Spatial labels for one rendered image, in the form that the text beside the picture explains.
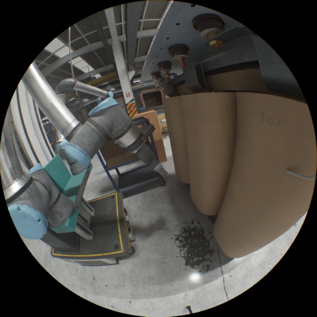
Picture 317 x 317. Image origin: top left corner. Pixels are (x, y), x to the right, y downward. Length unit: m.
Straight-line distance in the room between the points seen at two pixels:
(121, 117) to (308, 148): 0.47
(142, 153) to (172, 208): 0.99
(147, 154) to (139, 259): 0.99
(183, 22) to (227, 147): 0.55
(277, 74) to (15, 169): 0.68
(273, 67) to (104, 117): 0.45
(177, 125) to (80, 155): 0.76
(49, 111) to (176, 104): 0.78
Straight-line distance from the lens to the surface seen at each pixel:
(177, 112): 0.87
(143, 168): 1.78
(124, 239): 0.89
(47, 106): 0.47
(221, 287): 1.13
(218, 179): 0.65
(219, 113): 0.49
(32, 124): 0.96
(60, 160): 0.94
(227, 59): 0.49
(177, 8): 0.41
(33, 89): 0.52
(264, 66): 0.35
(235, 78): 0.52
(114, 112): 0.32
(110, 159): 1.29
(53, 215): 0.59
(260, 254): 1.26
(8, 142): 0.40
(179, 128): 0.91
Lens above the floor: 1.07
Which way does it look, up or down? 29 degrees down
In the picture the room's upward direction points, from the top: 14 degrees counter-clockwise
